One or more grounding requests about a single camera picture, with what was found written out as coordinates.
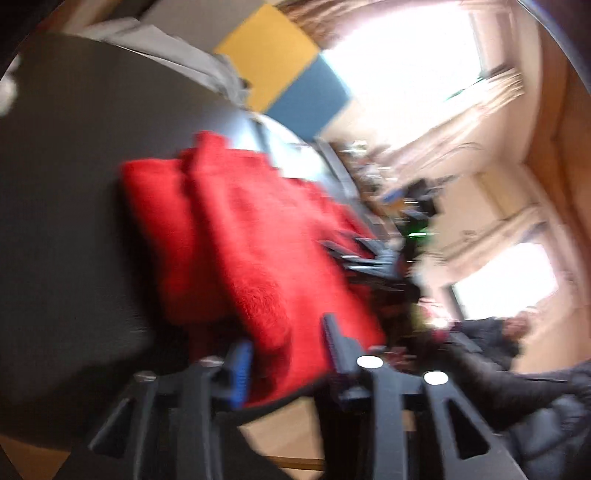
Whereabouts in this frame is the red knit sweater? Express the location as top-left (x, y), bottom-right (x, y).
top-left (120, 131), bottom-right (384, 406)

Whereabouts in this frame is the grey garment on sofa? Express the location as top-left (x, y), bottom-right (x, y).
top-left (78, 17), bottom-right (250, 108)

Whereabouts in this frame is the grey yellow blue sofa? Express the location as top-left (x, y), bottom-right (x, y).
top-left (140, 1), bottom-right (351, 140)

